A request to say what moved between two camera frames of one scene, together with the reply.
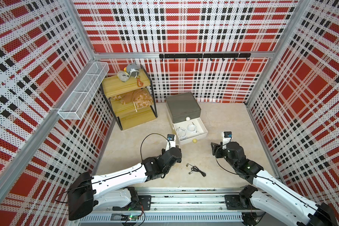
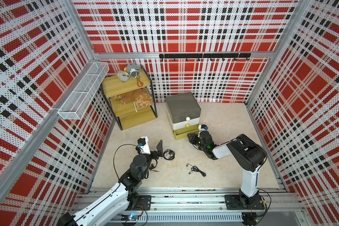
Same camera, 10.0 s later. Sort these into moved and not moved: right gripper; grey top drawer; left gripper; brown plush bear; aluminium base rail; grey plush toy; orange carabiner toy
Moved: right gripper; left gripper
Not moved: aluminium base rail; brown plush bear; orange carabiner toy; grey plush toy; grey top drawer
